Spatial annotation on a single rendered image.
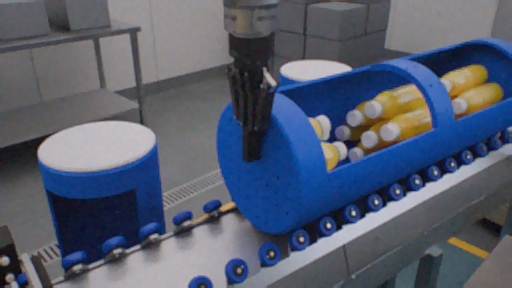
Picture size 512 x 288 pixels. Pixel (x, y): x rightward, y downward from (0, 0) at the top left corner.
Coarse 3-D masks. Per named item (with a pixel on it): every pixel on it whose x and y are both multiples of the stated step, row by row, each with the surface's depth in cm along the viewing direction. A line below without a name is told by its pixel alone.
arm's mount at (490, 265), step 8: (504, 240) 66; (496, 248) 65; (504, 248) 65; (488, 256) 63; (496, 256) 63; (504, 256) 63; (480, 264) 62; (488, 264) 62; (496, 264) 61; (504, 264) 62; (480, 272) 60; (488, 272) 60; (496, 272) 60; (504, 272) 60; (472, 280) 59; (480, 280) 59; (488, 280) 59; (496, 280) 59; (504, 280) 59
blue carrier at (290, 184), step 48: (480, 48) 131; (288, 96) 101; (336, 96) 115; (432, 96) 97; (240, 144) 89; (288, 144) 76; (432, 144) 98; (240, 192) 94; (288, 192) 80; (336, 192) 83
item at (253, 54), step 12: (228, 36) 72; (228, 48) 73; (240, 48) 71; (252, 48) 70; (264, 48) 71; (240, 60) 75; (252, 60) 73; (264, 60) 72; (252, 72) 73; (252, 84) 74
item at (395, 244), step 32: (384, 192) 111; (448, 192) 117; (480, 192) 125; (224, 224) 98; (384, 224) 103; (416, 224) 110; (448, 224) 125; (128, 256) 89; (160, 256) 89; (192, 256) 88; (224, 256) 88; (256, 256) 88; (288, 256) 88; (352, 256) 97; (384, 256) 105; (416, 256) 130
